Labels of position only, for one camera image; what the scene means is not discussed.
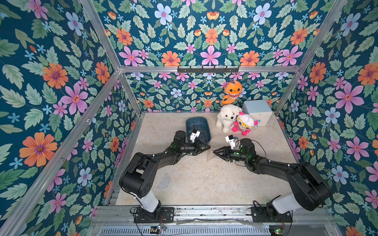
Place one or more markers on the pink white doll plush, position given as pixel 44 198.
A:
pixel 244 123

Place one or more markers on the clear protractor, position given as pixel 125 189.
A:
pixel 164 183

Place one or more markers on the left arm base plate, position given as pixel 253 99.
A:
pixel 160 215

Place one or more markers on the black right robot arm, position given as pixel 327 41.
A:
pixel 308 189

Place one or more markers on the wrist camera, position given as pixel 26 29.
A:
pixel 194 135
pixel 232 141

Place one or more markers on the white dog plush toy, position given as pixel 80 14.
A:
pixel 227 116

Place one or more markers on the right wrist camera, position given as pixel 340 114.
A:
pixel 232 141

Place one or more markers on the black hook rail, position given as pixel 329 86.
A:
pixel 208 69

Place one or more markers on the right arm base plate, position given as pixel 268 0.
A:
pixel 262 214

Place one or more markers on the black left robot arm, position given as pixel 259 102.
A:
pixel 139 176

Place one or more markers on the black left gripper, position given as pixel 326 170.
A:
pixel 195 149

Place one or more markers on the orange dinosaur plush toy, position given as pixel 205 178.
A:
pixel 232 91

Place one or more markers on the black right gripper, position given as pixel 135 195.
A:
pixel 229 154

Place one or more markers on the light blue small cabinet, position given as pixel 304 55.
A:
pixel 259 110

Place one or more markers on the teal plastic storage box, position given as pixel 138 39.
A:
pixel 200 124

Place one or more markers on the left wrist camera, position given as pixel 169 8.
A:
pixel 194 135

